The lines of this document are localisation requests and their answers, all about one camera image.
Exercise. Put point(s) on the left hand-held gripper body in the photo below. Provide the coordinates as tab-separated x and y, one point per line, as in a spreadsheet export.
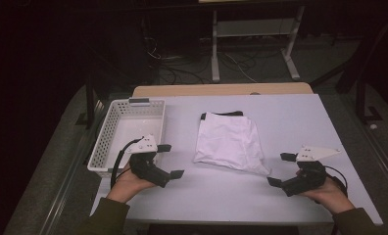
146	164

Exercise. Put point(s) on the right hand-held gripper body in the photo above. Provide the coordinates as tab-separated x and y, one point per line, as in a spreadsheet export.
308	178

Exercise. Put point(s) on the white perforated plastic basket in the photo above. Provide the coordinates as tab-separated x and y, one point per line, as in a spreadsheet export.
130	125

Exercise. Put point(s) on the white garment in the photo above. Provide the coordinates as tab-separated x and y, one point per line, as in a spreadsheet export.
229	142

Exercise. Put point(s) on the person's left hand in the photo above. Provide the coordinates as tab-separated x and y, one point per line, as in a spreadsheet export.
128	184

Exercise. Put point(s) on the person's right hand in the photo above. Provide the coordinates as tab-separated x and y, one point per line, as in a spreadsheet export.
329	194

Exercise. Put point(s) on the grey basket label clip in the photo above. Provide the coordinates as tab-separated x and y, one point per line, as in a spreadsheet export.
139	101

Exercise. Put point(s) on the small white ball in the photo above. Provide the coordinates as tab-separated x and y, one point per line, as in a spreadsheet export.
373	126

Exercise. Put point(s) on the black metal stand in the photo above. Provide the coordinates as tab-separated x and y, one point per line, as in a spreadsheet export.
362	81
90	98

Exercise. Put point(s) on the white metal desk frame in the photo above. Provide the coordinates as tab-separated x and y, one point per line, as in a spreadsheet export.
215	49

